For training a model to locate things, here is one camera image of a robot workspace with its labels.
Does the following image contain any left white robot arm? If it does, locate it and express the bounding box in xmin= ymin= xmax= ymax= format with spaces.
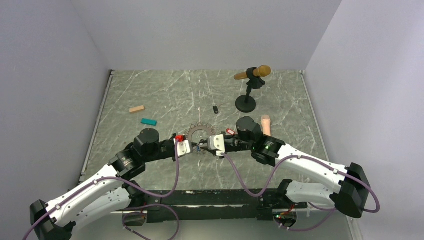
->
xmin=23 ymin=128 xmax=193 ymax=240

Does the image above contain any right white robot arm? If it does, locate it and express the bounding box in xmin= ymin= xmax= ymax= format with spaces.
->
xmin=198 ymin=116 xmax=380 ymax=219

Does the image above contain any red key tag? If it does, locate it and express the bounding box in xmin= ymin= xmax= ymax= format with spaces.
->
xmin=226 ymin=128 xmax=236 ymax=136

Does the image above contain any teal block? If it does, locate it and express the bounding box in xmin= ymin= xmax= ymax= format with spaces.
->
xmin=140 ymin=118 xmax=157 ymax=126

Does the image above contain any small black cylinder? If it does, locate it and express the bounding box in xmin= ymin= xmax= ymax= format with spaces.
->
xmin=213 ymin=105 xmax=219 ymax=114

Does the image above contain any pink wooden cylinder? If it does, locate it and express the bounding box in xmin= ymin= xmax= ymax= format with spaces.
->
xmin=260 ymin=115 xmax=272 ymax=137

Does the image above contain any black microphone stand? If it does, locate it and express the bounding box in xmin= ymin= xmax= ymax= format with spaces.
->
xmin=235 ymin=77 xmax=266 ymax=113

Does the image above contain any tan wooden block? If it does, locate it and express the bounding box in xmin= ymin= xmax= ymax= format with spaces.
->
xmin=129 ymin=105 xmax=145 ymax=114

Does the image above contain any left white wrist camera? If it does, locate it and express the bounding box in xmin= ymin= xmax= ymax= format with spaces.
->
xmin=174 ymin=139 xmax=193 ymax=157

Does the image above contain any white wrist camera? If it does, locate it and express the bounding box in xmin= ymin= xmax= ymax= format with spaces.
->
xmin=174 ymin=139 xmax=193 ymax=157
xmin=206 ymin=134 xmax=226 ymax=157

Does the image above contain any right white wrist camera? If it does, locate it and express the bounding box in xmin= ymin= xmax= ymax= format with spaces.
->
xmin=206 ymin=134 xmax=226 ymax=157

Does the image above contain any black base frame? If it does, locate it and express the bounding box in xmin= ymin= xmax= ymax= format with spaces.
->
xmin=110 ymin=188 xmax=309 ymax=223

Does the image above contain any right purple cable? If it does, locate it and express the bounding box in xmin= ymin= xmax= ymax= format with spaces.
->
xmin=220 ymin=152 xmax=381 ymax=233

